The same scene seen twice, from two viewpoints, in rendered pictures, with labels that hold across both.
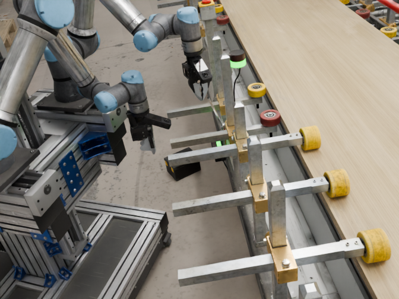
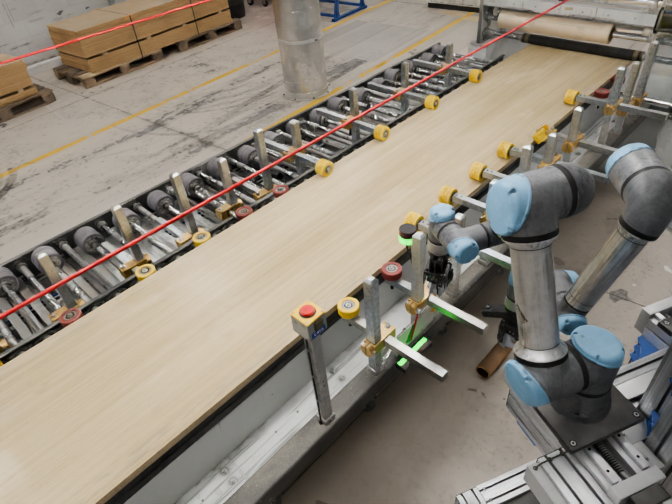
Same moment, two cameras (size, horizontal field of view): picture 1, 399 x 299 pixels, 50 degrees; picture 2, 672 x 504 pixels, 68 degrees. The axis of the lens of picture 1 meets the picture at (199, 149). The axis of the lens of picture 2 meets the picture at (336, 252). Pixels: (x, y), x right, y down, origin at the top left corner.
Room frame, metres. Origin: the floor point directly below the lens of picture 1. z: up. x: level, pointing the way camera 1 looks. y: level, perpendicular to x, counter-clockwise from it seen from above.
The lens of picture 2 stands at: (2.55, 0.63, 2.21)
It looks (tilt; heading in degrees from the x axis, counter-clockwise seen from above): 40 degrees down; 228
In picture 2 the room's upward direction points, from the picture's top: 6 degrees counter-clockwise
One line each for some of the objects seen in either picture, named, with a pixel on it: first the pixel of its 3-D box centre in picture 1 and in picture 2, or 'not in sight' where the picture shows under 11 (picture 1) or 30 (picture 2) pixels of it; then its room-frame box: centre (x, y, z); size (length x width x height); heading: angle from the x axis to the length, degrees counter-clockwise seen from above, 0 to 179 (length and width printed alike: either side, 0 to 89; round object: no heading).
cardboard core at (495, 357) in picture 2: not in sight; (497, 354); (0.89, -0.06, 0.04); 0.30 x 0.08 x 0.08; 1
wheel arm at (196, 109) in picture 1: (214, 107); (391, 343); (1.70, -0.10, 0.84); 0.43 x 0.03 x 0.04; 91
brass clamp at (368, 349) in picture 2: (223, 102); (378, 339); (1.72, -0.14, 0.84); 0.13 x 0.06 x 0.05; 1
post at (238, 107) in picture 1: (243, 159); (455, 263); (1.24, -0.15, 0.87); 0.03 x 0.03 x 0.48; 1
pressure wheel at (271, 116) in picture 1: (270, 125); (391, 277); (1.45, -0.30, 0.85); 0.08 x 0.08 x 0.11
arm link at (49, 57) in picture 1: (62, 56); (590, 358); (1.66, 0.48, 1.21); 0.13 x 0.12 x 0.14; 153
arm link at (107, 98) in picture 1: (109, 97); (557, 286); (1.39, 0.29, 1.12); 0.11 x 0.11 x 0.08; 40
